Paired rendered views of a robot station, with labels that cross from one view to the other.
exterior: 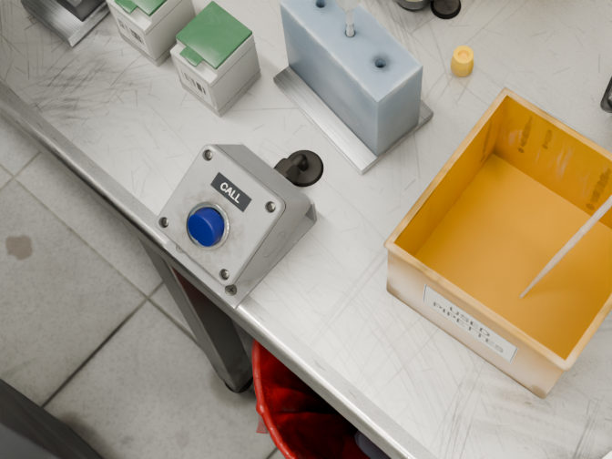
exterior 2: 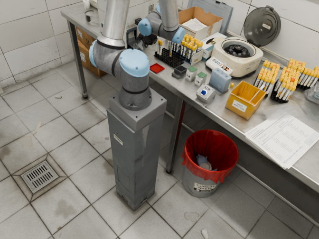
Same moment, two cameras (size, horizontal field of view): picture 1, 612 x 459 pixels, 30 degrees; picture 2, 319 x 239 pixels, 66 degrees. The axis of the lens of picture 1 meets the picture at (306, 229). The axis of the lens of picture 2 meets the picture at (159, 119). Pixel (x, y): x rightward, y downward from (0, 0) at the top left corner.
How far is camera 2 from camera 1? 76 cm
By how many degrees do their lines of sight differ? 23
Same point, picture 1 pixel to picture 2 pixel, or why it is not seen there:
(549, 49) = not seen: hidden behind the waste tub
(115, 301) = not seen: hidden behind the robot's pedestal
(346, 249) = (218, 102)
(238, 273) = (207, 98)
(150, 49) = (191, 78)
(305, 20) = (216, 71)
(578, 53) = not seen: hidden behind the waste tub
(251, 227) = (210, 92)
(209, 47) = (201, 75)
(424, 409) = (231, 119)
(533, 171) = (243, 96)
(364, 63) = (224, 76)
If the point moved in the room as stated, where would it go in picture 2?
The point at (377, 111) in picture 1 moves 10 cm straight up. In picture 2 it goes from (225, 82) to (231, 65)
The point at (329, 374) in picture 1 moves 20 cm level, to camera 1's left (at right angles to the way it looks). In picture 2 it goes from (218, 114) to (177, 116)
